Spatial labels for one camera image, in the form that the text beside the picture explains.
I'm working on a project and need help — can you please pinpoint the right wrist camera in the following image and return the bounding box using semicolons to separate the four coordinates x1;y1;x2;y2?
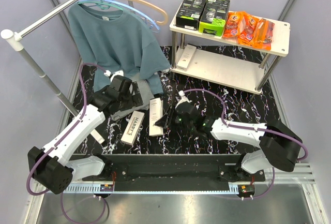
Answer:
175;91;192;108

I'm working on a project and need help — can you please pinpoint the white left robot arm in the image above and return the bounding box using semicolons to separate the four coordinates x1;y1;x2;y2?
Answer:
26;75;143;196

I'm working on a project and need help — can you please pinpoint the white Harry's box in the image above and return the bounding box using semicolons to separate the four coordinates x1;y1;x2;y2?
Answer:
121;111;145;146
149;98;163;137

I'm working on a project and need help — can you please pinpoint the white two-tier shelf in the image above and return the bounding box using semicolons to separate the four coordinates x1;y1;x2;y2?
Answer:
170;19;291;95

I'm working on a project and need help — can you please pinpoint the long white cosmetic box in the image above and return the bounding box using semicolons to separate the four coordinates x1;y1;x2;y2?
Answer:
176;44;197;71

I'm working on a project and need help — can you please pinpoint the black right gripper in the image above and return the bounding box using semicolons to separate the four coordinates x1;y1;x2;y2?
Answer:
156;105;195;132

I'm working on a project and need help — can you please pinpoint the black marble pattern mat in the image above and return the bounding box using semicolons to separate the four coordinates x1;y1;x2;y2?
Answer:
61;45;298;157

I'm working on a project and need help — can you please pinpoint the black green razor box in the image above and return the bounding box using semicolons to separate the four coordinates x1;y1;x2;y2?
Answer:
199;0;231;37

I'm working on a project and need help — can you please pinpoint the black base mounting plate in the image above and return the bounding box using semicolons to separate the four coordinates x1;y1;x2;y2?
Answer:
84;154;266;194

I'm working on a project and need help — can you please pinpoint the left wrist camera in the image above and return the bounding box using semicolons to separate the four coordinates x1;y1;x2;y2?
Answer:
103;70;124;81

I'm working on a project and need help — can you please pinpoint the white slotted cable duct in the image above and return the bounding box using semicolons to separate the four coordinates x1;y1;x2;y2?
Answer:
64;183;114;194

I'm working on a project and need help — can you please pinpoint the metal clothes rack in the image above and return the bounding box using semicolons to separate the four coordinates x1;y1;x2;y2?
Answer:
0;0;130;144

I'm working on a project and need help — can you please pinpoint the orange snack packet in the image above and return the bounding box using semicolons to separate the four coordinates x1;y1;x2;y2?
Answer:
253;19;275;51
223;11;245;38
238;13;260;47

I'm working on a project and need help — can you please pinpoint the teal t-shirt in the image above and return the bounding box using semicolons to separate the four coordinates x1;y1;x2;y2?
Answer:
68;3;171;95

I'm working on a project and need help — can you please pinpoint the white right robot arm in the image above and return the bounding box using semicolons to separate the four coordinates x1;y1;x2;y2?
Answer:
155;102;302;181

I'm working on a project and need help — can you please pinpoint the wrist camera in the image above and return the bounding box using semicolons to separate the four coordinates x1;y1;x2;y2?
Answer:
175;91;192;108
103;70;124;81

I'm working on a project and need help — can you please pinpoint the black razor box on shelf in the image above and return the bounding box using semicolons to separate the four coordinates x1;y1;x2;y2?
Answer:
175;0;207;31

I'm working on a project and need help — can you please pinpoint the grey folded cloth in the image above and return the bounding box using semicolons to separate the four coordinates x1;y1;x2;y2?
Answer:
111;80;154;121

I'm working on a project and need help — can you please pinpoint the blue plastic hanger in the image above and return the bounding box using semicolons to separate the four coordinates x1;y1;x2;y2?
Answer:
77;0;161;33

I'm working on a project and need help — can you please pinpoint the aluminium rail frame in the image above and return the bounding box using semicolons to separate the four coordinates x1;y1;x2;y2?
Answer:
274;163;315;184

